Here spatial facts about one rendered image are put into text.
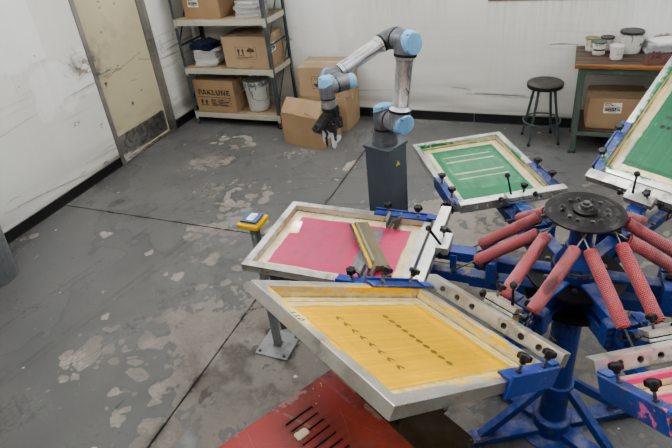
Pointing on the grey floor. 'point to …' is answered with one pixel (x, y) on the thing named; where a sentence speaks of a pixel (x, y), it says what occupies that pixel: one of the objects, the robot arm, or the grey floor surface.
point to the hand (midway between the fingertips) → (329, 146)
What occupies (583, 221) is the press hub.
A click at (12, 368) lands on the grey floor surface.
